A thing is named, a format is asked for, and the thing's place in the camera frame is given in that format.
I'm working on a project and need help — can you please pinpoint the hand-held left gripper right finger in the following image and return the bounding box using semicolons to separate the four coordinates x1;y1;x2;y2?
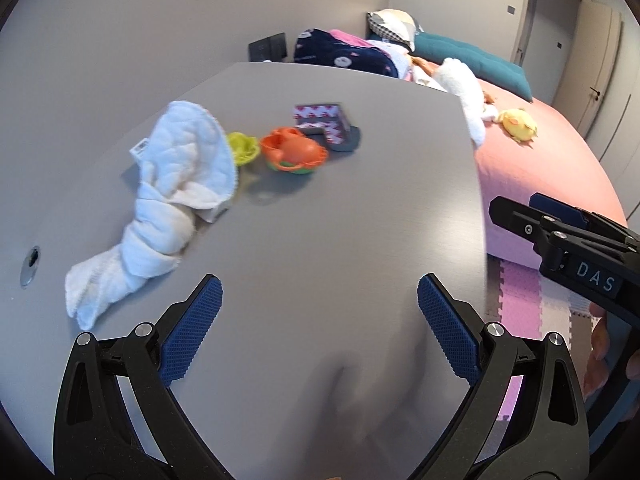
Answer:
407;273;591;480

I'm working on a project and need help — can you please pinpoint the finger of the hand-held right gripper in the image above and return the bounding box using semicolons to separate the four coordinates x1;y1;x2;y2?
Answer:
489;196;640;273
529;192;640;251

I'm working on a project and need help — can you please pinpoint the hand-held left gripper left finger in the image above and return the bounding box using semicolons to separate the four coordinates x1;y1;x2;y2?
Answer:
52;274;231;480

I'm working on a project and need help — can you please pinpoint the person's right hand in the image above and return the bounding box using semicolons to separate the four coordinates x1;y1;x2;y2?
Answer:
582;302;610;398

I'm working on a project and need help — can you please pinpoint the pink bed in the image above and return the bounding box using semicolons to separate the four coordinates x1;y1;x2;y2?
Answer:
400;52;628;273

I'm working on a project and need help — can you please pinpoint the pastel foam floor mat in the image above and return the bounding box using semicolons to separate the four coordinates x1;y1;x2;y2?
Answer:
487;257;601;421

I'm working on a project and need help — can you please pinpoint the yellow plush duck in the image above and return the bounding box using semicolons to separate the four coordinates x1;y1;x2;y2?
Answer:
496;107;540;143

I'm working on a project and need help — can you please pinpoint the white plush toy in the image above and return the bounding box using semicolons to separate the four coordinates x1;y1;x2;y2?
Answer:
432;57;488;148

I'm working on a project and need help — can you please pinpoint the teal pillow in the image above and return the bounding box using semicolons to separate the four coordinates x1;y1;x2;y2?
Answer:
412;32;533;103

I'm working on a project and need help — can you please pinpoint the white quilted cloth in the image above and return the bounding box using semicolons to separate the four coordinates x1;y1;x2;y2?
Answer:
65;101;240;332

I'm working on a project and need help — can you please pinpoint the grey door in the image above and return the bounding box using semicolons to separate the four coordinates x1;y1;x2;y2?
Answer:
515;0;583;106

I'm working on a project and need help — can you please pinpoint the yellow-green plastic toy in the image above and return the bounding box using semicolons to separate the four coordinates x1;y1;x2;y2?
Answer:
227;131;261;167

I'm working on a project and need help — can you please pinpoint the white cardboard box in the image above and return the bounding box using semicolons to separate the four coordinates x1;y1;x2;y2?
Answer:
130;137;233;223

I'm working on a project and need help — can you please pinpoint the orange plastic toy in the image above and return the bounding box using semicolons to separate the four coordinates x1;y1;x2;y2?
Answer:
260;127;329;175

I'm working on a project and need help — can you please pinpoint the checked pillow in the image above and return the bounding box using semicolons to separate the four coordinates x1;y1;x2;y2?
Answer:
366;9;423;53

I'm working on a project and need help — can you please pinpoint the navy printed blanket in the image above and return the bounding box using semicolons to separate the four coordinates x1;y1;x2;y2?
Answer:
292;28;401;79

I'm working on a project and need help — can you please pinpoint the silver cable grommet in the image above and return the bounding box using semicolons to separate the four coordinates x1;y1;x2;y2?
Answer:
20;246;41;288

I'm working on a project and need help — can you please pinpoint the black wall socket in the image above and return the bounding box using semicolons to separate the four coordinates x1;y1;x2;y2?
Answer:
248;32;288;62

